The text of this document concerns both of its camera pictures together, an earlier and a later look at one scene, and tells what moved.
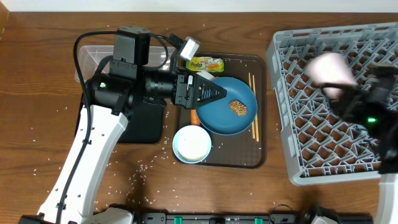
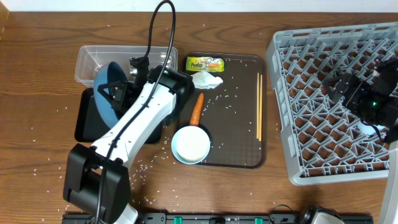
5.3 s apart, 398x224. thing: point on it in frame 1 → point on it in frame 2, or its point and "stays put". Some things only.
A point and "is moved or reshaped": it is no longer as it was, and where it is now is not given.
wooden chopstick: x=256 y=117 is moved or reshaped
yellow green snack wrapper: x=208 y=64 stays put
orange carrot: x=195 y=119 stays put
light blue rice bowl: x=191 y=144 stays put
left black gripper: x=184 y=91 → x=119 y=94
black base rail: x=231 y=218 stays put
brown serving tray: x=248 y=149 stays put
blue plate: x=232 y=112 is moved or reshaped
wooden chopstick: x=252 y=122 → x=257 y=106
